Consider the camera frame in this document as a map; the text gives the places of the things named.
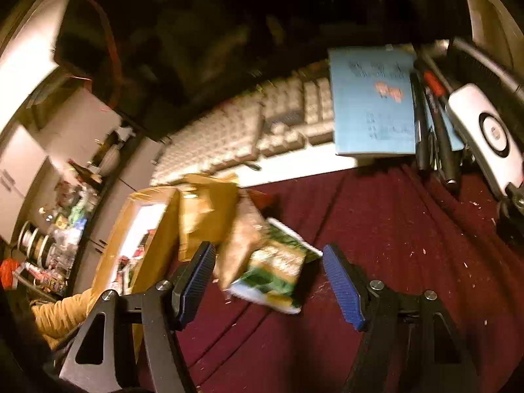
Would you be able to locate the brown snack packet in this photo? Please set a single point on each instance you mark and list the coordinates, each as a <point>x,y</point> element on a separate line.
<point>238,240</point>

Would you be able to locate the white and black device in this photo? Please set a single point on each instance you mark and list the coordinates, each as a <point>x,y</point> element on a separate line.
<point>487,131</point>

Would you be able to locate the blue notebook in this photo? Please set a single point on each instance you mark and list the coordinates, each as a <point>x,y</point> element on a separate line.
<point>372,102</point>

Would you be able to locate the person's yellow sleeved forearm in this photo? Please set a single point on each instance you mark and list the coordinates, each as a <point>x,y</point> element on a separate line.
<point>61,315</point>

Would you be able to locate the cardboard box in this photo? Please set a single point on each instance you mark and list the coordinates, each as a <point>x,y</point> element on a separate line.
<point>163,229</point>

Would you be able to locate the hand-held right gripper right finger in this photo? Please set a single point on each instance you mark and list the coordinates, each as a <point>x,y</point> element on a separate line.
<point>343,284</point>

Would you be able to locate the white keyboard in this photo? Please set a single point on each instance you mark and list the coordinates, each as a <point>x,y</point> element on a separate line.
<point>245,131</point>

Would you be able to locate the red capped marker pen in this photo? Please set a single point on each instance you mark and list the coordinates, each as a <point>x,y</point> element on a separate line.
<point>440,123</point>

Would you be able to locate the green snack packet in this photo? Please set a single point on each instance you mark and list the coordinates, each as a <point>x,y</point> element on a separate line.
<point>275,275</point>

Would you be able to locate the dark red cloth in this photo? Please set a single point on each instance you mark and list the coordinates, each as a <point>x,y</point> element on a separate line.
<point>368,278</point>

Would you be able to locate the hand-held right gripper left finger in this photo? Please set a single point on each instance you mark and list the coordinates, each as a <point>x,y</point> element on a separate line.
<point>195,280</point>

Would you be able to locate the cluttered shelf items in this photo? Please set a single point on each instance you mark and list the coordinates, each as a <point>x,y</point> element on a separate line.
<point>53,229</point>

